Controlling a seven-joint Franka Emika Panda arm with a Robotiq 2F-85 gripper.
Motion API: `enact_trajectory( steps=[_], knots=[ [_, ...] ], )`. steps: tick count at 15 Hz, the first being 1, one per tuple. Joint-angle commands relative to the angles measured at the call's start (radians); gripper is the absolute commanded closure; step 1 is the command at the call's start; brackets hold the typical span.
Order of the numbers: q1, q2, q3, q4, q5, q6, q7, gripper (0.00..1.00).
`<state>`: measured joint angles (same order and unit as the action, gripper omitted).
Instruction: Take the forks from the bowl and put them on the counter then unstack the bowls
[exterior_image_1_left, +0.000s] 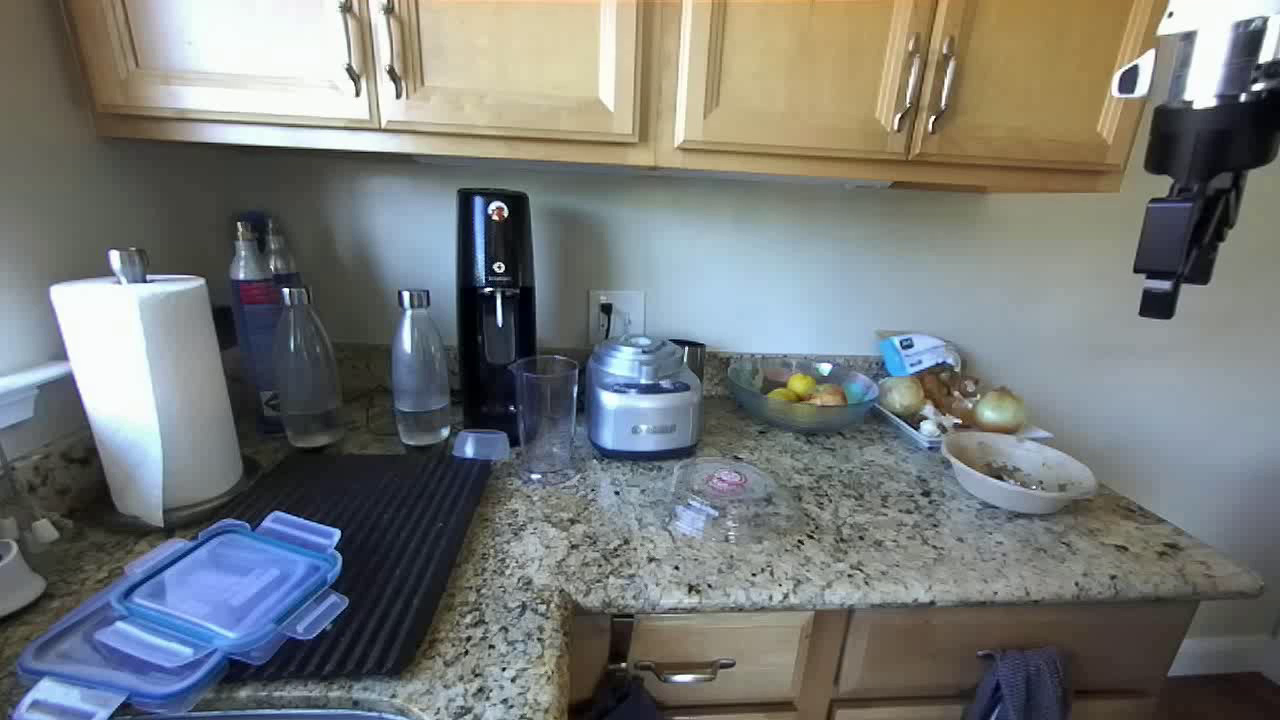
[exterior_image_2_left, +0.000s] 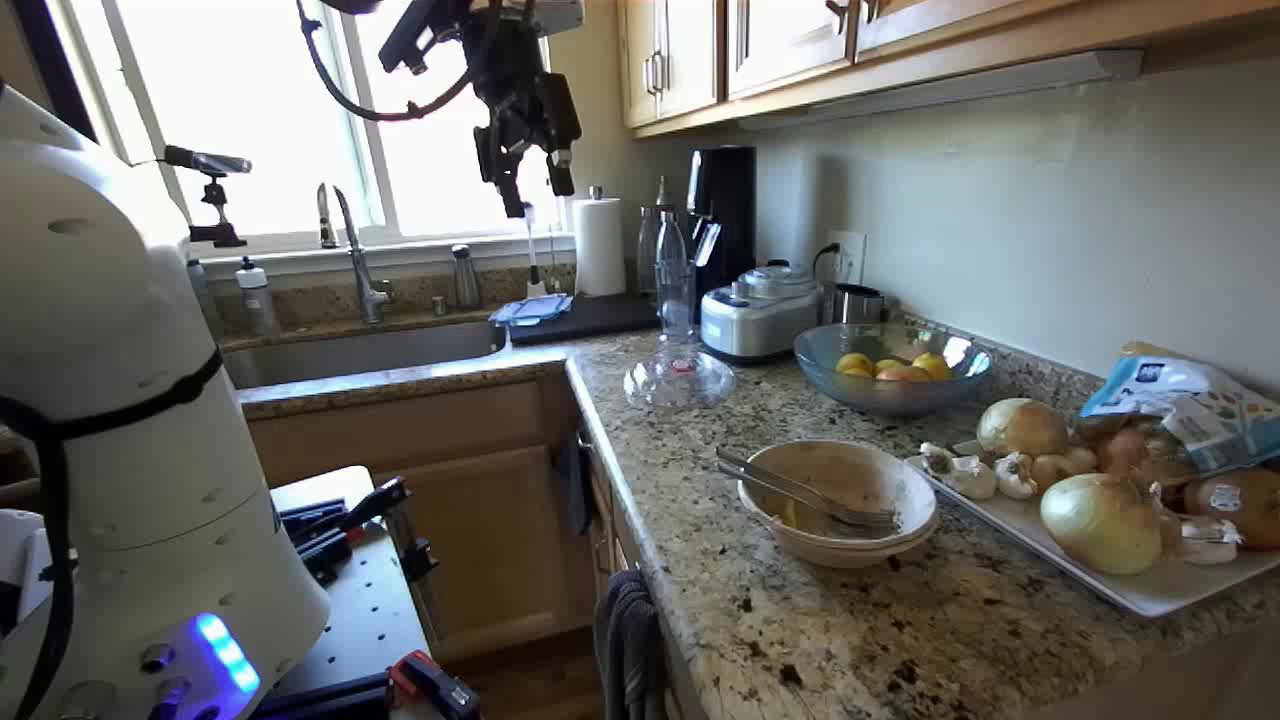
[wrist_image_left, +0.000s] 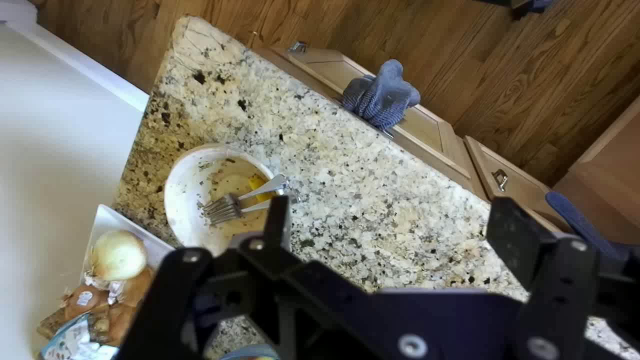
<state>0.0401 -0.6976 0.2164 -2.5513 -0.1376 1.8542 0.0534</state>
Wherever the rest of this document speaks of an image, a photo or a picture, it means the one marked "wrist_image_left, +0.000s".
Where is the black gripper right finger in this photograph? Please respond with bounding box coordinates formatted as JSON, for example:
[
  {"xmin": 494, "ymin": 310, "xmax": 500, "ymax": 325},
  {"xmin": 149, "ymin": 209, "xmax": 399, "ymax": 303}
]
[{"xmin": 489, "ymin": 199, "xmax": 640, "ymax": 360}]

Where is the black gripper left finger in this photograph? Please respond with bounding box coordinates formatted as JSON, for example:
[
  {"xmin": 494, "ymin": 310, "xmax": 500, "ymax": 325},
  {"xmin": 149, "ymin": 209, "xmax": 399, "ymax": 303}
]
[{"xmin": 118, "ymin": 197, "xmax": 402, "ymax": 360}]

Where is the white ceramic bowl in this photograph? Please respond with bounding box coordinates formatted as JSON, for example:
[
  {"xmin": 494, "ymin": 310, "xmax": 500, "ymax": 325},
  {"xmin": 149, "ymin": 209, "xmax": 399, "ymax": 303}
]
[{"xmin": 162, "ymin": 145, "xmax": 291, "ymax": 256}]

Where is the white garlic bulb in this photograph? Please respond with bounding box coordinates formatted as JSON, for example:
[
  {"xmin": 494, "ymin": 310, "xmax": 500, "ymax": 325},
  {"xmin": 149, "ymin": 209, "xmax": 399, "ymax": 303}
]
[{"xmin": 101, "ymin": 275, "xmax": 130, "ymax": 307}]

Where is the yellow onion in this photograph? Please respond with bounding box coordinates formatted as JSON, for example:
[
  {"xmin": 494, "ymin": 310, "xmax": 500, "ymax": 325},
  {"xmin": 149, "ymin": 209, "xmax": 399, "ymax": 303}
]
[{"xmin": 88, "ymin": 228, "xmax": 151, "ymax": 283}]

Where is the white rectangular plate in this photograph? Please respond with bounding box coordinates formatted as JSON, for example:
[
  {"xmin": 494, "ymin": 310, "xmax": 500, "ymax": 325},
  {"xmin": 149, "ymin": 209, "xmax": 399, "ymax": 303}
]
[{"xmin": 78, "ymin": 203, "xmax": 176, "ymax": 360}]

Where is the blue white food package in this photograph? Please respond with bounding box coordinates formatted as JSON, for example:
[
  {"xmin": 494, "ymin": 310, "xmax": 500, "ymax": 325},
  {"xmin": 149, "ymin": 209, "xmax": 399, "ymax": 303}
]
[{"xmin": 39, "ymin": 317, "xmax": 102, "ymax": 360}]

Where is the narrow wooden drawer front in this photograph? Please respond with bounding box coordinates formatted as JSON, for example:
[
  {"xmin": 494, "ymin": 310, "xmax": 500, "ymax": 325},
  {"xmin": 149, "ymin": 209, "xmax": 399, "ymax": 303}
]
[{"xmin": 463, "ymin": 134, "xmax": 571, "ymax": 231}]

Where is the wide wooden drawer front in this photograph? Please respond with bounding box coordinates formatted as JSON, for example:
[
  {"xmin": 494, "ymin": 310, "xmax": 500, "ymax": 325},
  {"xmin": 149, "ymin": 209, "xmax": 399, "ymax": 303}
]
[{"xmin": 264, "ymin": 42, "xmax": 484, "ymax": 197}]

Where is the blue grey hanging towel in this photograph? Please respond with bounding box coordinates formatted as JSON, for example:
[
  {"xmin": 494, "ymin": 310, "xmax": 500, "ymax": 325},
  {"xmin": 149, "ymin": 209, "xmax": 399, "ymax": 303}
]
[{"xmin": 338, "ymin": 58, "xmax": 425, "ymax": 134}]

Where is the metal drawer handle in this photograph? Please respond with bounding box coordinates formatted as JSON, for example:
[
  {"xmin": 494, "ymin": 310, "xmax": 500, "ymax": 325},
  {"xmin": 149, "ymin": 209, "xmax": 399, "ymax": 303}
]
[{"xmin": 491, "ymin": 169, "xmax": 515, "ymax": 193}]

